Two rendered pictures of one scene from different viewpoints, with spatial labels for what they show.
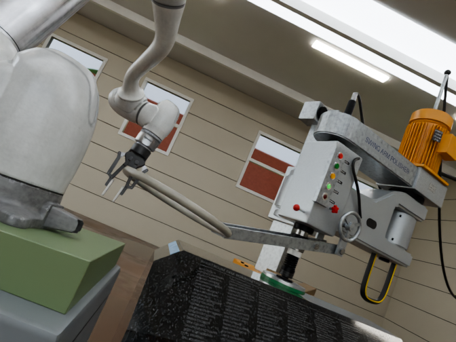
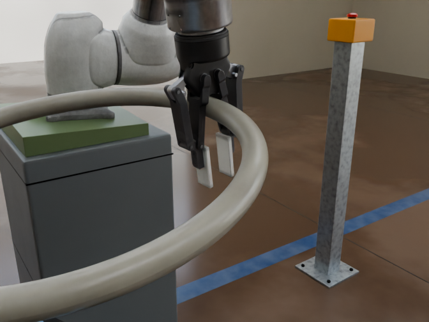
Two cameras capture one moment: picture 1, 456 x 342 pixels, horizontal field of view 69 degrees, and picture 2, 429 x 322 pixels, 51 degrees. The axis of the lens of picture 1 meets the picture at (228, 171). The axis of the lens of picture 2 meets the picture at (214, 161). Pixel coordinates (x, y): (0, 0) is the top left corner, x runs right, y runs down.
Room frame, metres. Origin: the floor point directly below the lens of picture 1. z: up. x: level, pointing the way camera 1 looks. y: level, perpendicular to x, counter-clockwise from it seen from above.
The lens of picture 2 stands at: (1.86, 0.05, 1.17)
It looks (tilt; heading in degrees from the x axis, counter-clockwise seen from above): 20 degrees down; 151
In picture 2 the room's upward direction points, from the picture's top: straight up
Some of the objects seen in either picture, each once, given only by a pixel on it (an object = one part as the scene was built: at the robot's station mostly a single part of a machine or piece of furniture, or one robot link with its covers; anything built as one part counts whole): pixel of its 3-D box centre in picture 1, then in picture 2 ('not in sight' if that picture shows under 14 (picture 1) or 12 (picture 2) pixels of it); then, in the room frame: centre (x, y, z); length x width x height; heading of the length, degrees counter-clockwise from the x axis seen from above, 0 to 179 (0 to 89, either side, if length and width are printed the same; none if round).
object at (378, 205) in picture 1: (366, 220); not in sight; (1.80, -0.81, 1.30); 0.74 x 0.23 x 0.49; 117
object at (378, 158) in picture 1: (378, 165); not in sight; (1.79, -0.76, 1.62); 0.96 x 0.25 x 0.17; 117
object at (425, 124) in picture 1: (425, 145); not in sight; (1.92, -1.04, 1.90); 0.31 x 0.28 x 0.40; 27
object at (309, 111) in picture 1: (313, 113); not in sight; (2.38, -0.42, 2.00); 0.20 x 0.18 x 0.15; 8
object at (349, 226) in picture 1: (344, 224); not in sight; (1.58, -0.61, 1.20); 0.15 x 0.10 x 0.15; 117
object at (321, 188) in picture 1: (330, 176); not in sight; (1.50, -0.44, 1.37); 0.08 x 0.03 x 0.28; 117
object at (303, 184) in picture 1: (329, 195); not in sight; (1.67, -0.52, 1.32); 0.36 x 0.22 x 0.45; 117
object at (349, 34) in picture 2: not in sight; (338, 156); (0.57, 1.33, 0.54); 0.20 x 0.20 x 1.09; 8
